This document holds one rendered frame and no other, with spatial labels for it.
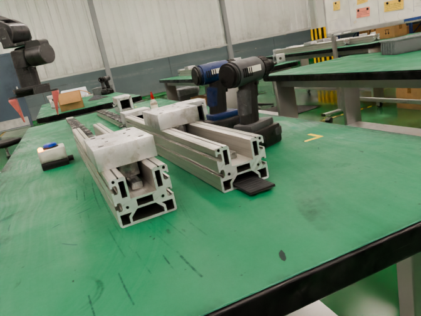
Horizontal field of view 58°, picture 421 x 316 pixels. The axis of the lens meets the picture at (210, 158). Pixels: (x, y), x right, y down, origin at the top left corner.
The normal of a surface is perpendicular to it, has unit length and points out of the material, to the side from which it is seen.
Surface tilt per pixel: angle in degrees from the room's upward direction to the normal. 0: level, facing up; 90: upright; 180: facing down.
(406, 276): 90
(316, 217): 0
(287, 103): 90
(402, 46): 90
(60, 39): 90
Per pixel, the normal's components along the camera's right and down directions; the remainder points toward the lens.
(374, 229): -0.18, -0.95
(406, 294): -0.91, 0.27
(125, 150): 0.40, 0.17
